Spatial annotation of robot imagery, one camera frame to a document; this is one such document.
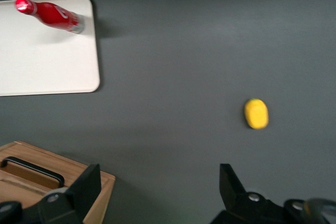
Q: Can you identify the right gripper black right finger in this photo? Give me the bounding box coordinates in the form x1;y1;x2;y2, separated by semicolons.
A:
209;163;331;224

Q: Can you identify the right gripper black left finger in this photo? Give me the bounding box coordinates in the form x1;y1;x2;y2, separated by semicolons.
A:
0;163;102;224

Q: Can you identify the red coke bottle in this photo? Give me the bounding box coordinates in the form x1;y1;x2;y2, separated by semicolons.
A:
14;0;85;35

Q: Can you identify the white rectangular tray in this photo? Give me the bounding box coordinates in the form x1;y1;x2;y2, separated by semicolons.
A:
0;0;101;97

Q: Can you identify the light wooden box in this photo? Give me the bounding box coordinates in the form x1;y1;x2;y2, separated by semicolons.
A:
0;141;116;224

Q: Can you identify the yellow toy lemon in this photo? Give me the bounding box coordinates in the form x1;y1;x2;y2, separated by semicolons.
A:
244;98;269;130

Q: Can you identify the black box handle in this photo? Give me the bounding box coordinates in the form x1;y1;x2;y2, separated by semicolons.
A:
1;156;65;188

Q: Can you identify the black cable loop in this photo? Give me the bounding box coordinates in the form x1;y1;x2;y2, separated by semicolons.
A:
303;197;336;221

